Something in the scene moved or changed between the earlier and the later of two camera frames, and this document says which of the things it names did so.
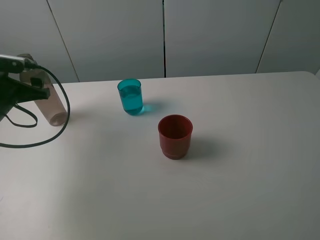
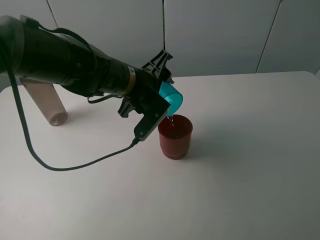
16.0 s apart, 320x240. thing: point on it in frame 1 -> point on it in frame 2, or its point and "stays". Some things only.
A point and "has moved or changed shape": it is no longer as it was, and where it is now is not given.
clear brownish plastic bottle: [50, 105] stays
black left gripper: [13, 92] -> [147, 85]
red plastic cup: [175, 132] stays
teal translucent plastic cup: [131, 93] has moved or changed shape
